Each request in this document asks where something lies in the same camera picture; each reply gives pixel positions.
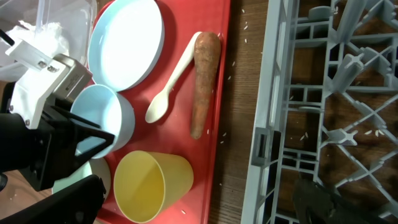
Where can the red serving tray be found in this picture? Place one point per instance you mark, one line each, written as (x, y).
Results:
(171, 134)

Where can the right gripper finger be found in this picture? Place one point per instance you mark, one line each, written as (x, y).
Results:
(323, 205)

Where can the mint green bowl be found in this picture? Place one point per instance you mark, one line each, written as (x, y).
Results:
(97, 167)

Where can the white plastic spoon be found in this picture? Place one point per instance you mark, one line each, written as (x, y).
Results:
(160, 103)

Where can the clear plastic bin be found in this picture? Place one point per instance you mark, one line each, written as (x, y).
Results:
(75, 16)

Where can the grey dishwasher rack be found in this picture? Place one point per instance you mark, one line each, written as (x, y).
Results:
(326, 110)

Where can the yellow plastic cup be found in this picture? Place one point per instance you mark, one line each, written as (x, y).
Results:
(147, 183)

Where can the light blue plate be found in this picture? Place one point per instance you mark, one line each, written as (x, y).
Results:
(126, 43)

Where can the light blue bowl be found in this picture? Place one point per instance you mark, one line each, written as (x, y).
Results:
(110, 110)

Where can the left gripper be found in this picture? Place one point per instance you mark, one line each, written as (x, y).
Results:
(46, 155)

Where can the white napkin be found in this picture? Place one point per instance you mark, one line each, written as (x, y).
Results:
(48, 38)

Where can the orange carrot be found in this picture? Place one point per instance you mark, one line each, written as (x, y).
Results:
(207, 52)

